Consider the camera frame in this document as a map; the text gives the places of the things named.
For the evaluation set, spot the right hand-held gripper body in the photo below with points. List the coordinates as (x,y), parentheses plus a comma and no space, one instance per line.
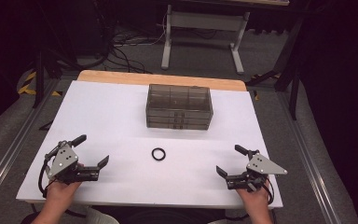
(261,165)

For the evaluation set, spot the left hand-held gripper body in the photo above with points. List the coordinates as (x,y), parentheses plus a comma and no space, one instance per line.
(62,161)

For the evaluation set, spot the wooden table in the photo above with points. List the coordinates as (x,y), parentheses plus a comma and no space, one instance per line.
(136,77)

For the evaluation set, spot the metal floor rail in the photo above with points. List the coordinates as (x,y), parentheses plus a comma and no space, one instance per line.
(9,155)
(310,161)

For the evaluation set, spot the clear plastic drawer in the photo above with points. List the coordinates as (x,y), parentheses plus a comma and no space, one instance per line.
(167,125)

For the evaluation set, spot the clear plastic drawer box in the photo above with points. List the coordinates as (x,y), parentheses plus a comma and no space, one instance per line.
(178,99)

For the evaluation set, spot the grey metal table frame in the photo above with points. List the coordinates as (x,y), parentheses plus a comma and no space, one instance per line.
(205,20)

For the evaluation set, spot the yellow and black floor tape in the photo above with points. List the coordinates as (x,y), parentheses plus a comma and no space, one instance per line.
(28,90)

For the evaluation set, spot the person's pale clothing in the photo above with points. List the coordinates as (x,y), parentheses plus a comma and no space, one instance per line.
(101,217)

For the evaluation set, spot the black metal stand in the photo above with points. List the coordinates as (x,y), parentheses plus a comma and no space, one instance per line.
(38,77)
(293,93)

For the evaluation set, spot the person's right hand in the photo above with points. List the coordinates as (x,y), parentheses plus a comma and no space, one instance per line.
(256,197)

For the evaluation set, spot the person's left hand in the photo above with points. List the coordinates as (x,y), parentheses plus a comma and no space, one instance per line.
(59,191)

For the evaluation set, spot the white board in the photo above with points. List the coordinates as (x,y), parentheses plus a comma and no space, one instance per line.
(105,124)

